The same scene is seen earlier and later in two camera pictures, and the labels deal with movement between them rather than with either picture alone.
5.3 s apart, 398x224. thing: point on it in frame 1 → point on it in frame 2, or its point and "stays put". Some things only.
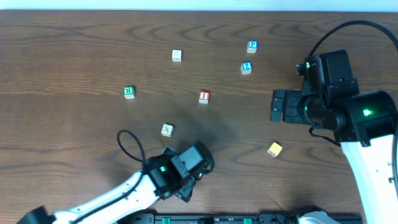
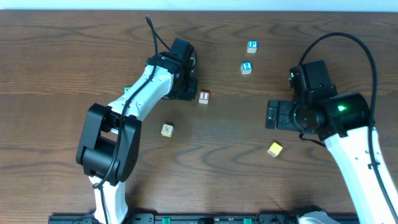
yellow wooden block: (275, 149) stays put
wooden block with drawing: (167, 130) stays put
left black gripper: (185, 191) → (189, 88)
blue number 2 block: (246, 68) stays put
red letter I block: (204, 96) stays put
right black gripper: (286, 106) → (274, 114)
